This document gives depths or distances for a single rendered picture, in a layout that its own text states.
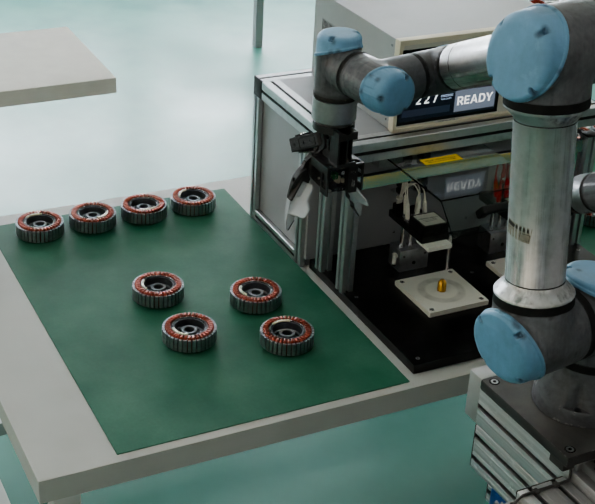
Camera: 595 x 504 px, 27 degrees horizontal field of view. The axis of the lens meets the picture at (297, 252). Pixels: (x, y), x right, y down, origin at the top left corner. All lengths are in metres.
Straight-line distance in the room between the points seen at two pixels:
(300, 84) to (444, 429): 1.23
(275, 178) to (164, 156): 2.30
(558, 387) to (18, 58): 1.42
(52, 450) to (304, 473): 1.27
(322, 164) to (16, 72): 0.86
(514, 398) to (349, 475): 1.51
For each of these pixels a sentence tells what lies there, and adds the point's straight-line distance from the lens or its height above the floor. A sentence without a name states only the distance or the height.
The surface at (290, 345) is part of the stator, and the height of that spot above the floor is 0.78.
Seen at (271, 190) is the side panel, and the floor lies 0.86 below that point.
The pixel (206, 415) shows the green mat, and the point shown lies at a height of 0.75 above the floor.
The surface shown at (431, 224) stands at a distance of 2.74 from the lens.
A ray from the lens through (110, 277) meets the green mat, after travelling 2.83.
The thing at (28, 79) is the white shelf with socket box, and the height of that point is 1.20.
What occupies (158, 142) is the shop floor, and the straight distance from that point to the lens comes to 5.36.
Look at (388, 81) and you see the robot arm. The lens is 1.94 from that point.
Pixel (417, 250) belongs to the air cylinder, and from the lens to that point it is 2.85.
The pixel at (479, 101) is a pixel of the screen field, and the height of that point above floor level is 1.16.
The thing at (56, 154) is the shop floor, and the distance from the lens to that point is 5.26.
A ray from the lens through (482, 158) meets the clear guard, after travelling 2.73.
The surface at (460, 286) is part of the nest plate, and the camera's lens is 2.80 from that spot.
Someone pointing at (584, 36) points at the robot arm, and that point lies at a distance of 1.66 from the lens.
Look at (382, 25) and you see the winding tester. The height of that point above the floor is 1.32.
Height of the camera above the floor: 2.16
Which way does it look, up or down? 29 degrees down
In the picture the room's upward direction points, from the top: 3 degrees clockwise
